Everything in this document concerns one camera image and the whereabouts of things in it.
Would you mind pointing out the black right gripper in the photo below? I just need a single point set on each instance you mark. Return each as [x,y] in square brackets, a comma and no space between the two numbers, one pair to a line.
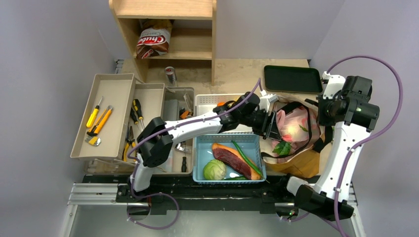
[321,109]

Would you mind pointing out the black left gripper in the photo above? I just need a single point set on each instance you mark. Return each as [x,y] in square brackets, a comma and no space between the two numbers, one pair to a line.
[268,129]

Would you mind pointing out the pink plastic grocery bag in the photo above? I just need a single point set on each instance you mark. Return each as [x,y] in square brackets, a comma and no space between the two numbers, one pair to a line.
[298,126]

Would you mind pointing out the brown Trader Joe's bag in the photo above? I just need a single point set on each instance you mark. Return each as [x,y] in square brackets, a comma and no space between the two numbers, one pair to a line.
[305,164]

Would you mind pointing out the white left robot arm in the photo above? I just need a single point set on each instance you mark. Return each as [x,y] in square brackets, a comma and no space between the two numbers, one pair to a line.
[157,139]

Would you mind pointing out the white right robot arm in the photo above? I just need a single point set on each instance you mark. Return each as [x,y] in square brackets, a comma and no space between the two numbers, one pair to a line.
[344,104]

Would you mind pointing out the green leafy vegetable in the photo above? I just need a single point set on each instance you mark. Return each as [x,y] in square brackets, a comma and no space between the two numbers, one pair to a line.
[283,148]

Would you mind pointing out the long green bean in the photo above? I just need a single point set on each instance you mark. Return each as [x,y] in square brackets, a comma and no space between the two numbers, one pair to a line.
[247,160]

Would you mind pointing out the black tray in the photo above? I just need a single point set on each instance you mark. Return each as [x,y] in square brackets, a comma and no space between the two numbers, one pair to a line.
[292,79]

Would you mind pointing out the blue perforated basket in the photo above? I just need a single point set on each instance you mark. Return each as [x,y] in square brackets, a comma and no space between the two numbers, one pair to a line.
[203,154]

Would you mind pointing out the white perforated basket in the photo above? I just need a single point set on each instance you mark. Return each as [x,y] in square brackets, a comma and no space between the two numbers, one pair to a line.
[206,102]

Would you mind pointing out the green cabbage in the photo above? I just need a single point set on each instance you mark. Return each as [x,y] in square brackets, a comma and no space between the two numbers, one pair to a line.
[215,170]

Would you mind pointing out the orange hex key set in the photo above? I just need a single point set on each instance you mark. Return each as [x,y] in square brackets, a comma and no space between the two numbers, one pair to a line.
[185,114]

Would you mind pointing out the small black screwdriver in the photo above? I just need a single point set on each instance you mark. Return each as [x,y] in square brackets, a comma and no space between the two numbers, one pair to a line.
[184,164]

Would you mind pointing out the grey plastic case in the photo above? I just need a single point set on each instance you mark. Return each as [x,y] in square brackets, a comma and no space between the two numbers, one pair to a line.
[171,110]

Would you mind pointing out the wooden shelf unit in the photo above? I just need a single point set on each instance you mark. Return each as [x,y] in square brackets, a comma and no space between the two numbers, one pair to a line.
[178,30]

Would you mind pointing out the silver drink can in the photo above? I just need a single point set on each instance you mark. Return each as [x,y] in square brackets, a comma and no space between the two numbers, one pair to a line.
[171,76]

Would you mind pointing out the beige toolbox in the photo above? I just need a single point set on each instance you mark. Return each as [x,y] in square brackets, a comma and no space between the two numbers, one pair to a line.
[152,99]

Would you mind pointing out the black yellow screwdriver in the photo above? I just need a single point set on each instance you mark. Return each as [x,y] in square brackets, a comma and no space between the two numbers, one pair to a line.
[137,109]
[134,117]

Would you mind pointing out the Chubs snack bag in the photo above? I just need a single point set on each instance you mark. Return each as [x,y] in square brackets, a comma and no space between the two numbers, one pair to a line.
[154,39]

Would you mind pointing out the beige toolbox tray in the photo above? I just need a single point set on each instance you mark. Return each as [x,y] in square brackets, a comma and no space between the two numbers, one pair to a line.
[114,94]

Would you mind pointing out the orange utility knife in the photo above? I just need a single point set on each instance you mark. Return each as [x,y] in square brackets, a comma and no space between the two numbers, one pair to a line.
[100,123]

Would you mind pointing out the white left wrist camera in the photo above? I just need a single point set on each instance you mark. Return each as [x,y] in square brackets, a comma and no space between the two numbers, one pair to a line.
[267,98]

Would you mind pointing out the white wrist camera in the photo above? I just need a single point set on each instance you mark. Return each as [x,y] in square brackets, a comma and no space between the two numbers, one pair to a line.
[332,84]
[267,98]

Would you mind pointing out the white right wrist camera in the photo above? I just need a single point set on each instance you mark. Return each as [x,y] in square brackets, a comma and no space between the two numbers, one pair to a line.
[332,84]

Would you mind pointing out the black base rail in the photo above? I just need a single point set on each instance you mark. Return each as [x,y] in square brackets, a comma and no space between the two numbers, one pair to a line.
[183,193]

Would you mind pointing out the yellow handled pliers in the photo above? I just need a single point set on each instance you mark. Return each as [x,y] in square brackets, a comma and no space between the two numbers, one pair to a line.
[129,142]

